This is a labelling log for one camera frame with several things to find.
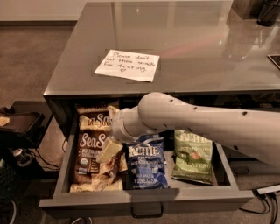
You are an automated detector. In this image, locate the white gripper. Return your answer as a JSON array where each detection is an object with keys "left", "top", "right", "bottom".
[{"left": 96, "top": 107, "right": 140, "bottom": 163}]

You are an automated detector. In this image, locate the brown sea salt bag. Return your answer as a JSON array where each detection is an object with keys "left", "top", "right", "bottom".
[
  {"left": 73, "top": 130, "right": 128, "bottom": 186},
  {"left": 80, "top": 111, "right": 115, "bottom": 131}
]

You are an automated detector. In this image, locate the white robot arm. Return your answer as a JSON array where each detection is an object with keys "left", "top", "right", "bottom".
[{"left": 102, "top": 92, "right": 280, "bottom": 167}]

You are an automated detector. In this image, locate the front blue Kettle chip bag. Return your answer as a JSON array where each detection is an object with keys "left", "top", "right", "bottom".
[{"left": 126, "top": 135, "right": 169, "bottom": 189}]

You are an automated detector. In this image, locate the rear brown chip bag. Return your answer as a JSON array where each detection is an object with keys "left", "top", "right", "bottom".
[{"left": 76, "top": 101, "right": 119, "bottom": 114}]

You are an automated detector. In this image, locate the grey open top drawer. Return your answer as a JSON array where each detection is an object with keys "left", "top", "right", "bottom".
[{"left": 39, "top": 119, "right": 253, "bottom": 219}]

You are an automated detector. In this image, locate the front green Kettle chip bag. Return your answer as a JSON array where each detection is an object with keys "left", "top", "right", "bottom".
[{"left": 171, "top": 130, "right": 213, "bottom": 185}]

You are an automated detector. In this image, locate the dark drawer unit right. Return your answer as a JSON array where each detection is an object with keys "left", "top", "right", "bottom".
[{"left": 224, "top": 148, "right": 280, "bottom": 175}]

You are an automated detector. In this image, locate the grey counter cabinet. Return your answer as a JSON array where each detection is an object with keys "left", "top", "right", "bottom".
[{"left": 44, "top": 0, "right": 280, "bottom": 135}]

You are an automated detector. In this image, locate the black bin on counter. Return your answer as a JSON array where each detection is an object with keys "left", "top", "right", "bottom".
[{"left": 257, "top": 0, "right": 280, "bottom": 27}]

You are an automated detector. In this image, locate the white handwritten paper note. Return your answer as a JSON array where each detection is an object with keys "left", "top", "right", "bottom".
[{"left": 94, "top": 50, "right": 160, "bottom": 82}]

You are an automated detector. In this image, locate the black cart left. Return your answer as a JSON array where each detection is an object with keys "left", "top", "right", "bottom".
[{"left": 0, "top": 101, "right": 53, "bottom": 179}]

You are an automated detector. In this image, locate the black crate lower left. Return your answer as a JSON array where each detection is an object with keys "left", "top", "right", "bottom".
[{"left": 0, "top": 159, "right": 20, "bottom": 203}]

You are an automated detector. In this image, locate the metal drawer handle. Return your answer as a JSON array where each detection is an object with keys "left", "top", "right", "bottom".
[{"left": 130, "top": 204, "right": 165, "bottom": 219}]

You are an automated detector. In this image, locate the black cables right floor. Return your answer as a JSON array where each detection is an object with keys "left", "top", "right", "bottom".
[{"left": 239, "top": 189, "right": 279, "bottom": 224}]

